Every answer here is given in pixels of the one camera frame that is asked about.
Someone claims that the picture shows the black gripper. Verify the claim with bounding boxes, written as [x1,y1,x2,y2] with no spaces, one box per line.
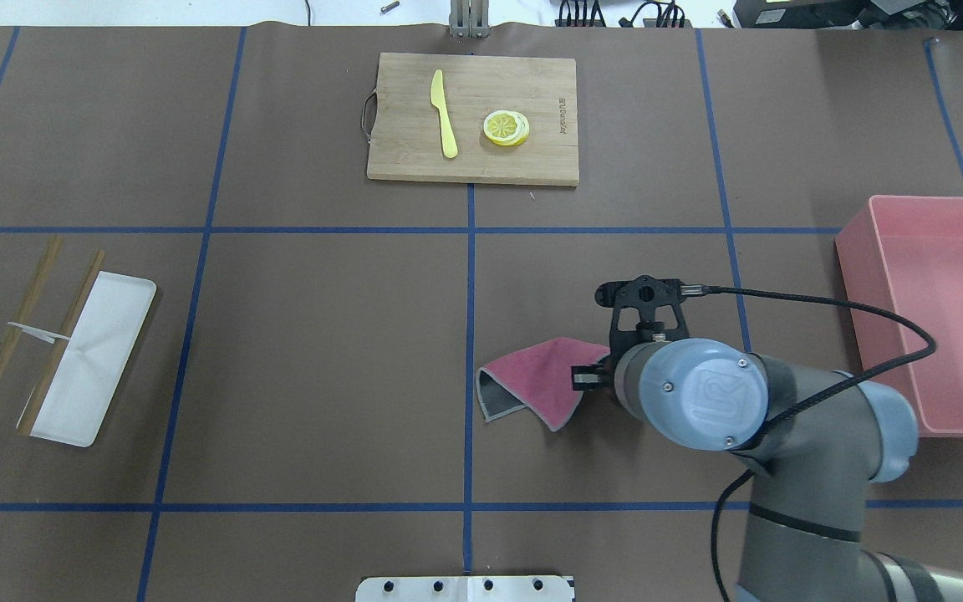
[572,355,619,394]

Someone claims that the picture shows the red wiping cloth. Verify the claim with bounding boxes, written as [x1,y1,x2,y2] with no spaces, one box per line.
[474,338,610,431]

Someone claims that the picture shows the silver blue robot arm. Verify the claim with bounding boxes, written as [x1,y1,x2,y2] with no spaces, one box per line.
[572,339,963,601]

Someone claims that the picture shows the yellow lemon slices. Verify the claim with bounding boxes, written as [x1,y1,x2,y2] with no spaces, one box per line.
[481,110,531,147]

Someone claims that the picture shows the yellow plastic knife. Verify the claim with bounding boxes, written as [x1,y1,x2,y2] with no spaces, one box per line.
[429,69,459,160]

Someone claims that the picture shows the wooden cutting board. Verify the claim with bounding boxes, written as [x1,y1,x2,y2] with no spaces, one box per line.
[366,51,580,187]

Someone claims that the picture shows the pink plastic bin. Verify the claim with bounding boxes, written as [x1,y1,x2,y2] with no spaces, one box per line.
[834,195,963,437]

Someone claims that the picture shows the white rectangular tray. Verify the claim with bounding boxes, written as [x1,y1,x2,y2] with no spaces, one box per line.
[31,271,158,448]

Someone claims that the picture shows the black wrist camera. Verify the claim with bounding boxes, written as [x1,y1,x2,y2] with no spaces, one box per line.
[594,275,706,363]

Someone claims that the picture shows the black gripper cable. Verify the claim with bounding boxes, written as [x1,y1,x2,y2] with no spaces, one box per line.
[682,284,938,602]

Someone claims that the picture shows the aluminium frame post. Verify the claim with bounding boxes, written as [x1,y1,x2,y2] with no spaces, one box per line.
[448,0,492,38]

